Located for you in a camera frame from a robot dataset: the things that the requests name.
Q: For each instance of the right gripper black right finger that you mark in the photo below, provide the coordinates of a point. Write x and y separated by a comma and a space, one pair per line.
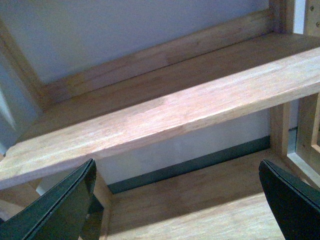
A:
294, 204

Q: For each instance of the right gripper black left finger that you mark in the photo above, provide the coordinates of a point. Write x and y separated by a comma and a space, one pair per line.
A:
60, 213

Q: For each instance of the wooden shelf rack left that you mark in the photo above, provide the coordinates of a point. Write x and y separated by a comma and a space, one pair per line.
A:
214, 76

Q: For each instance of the wooden shelf rack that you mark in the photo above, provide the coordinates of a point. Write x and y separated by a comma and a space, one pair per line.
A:
308, 132
214, 76

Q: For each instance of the wooden shelf rack right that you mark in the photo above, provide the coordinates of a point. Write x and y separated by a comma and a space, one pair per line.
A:
308, 132

